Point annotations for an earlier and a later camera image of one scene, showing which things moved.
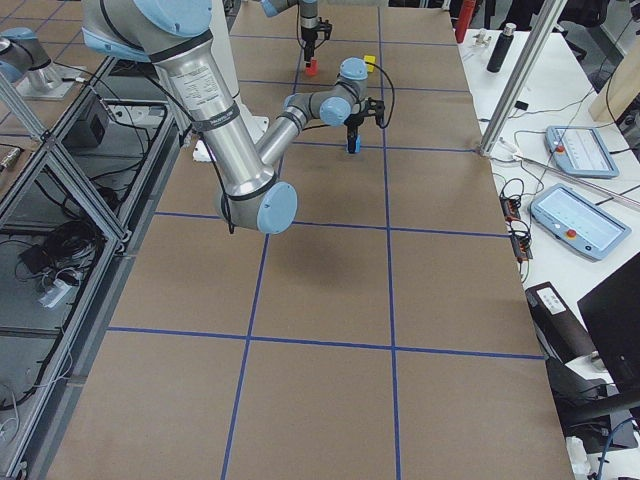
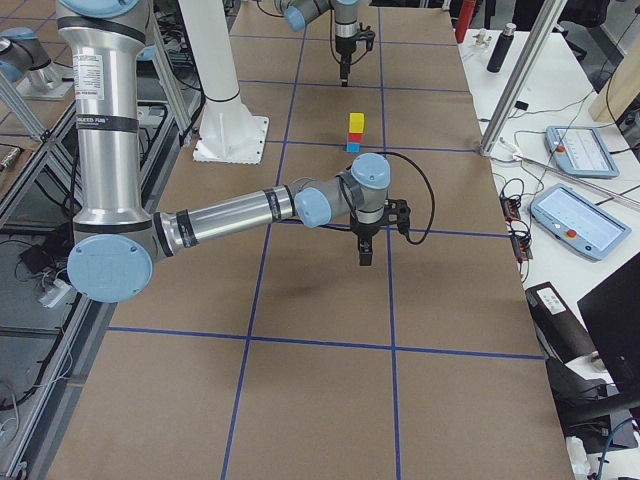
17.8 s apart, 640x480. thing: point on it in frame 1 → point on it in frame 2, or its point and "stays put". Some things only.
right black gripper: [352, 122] → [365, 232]
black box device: [559, 334] stays put
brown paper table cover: [385, 332] stays put
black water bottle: [501, 48] stays put
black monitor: [613, 312] stays put
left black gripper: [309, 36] → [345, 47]
